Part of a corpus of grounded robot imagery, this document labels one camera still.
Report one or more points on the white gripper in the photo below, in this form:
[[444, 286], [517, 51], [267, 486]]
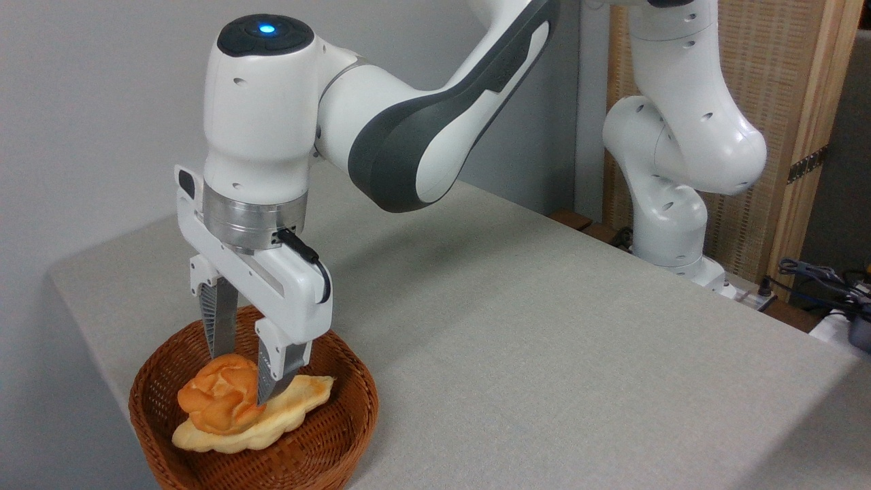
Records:
[[292, 299]]

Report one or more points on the round orange bread bun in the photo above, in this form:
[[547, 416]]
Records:
[[218, 401]]

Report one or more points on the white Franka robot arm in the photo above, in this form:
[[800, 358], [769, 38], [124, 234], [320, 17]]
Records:
[[258, 102]]

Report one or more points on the long pale braided bread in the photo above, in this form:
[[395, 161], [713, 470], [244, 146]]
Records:
[[299, 401]]

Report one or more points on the brown wicker basket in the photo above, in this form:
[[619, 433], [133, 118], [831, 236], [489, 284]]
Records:
[[326, 449]]

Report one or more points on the brown wooden plank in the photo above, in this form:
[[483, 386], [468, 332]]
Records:
[[578, 221]]

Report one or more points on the grey round object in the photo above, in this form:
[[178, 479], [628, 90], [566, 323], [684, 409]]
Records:
[[861, 333]]

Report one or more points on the bamboo screen with wooden frame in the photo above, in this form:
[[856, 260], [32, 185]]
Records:
[[782, 68]]

